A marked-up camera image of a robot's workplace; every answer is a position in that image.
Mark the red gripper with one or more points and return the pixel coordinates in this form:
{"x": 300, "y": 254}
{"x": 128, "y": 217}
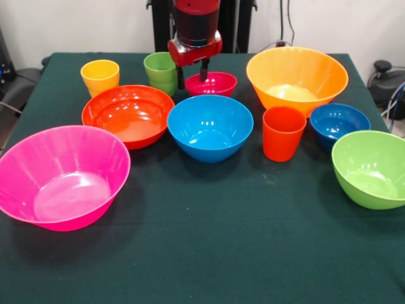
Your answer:
{"x": 193, "y": 54}

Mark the small magenta bowl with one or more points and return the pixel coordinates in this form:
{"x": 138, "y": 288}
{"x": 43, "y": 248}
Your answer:
{"x": 220, "y": 85}

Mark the light blue bowl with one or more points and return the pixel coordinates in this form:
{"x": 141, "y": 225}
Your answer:
{"x": 209, "y": 133}

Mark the orange-red ribbed cup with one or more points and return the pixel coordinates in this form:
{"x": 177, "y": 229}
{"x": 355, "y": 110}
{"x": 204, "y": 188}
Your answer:
{"x": 281, "y": 142}

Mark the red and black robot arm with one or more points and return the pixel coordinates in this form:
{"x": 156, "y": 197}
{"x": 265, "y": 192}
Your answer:
{"x": 196, "y": 25}

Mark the green cup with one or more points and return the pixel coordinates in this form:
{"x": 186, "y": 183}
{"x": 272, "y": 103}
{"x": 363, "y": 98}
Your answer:
{"x": 158, "y": 74}

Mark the red shallow bowl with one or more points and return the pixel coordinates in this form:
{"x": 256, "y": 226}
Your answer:
{"x": 126, "y": 120}

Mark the yellow cup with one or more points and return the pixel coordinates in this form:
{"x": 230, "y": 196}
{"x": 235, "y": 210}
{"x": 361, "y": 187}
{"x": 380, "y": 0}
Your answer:
{"x": 99, "y": 79}

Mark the large orange bowl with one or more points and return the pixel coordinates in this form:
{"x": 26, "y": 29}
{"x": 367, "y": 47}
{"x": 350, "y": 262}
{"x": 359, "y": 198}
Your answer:
{"x": 297, "y": 73}

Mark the small dark blue bowl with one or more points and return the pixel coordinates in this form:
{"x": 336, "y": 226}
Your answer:
{"x": 335, "y": 123}

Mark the dark green tablecloth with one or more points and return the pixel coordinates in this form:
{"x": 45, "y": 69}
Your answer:
{"x": 202, "y": 237}

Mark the large pink bowl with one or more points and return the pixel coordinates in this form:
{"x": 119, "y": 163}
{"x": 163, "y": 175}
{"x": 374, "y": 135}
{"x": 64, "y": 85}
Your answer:
{"x": 63, "y": 190}

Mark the black equipment box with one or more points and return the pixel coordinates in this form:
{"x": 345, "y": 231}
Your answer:
{"x": 4, "y": 63}

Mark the light green bowl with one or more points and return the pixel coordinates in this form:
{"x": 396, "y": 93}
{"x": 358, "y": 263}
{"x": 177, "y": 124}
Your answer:
{"x": 370, "y": 177}

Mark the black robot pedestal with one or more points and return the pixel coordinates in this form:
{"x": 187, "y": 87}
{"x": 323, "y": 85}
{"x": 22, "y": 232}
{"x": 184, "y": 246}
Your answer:
{"x": 237, "y": 25}

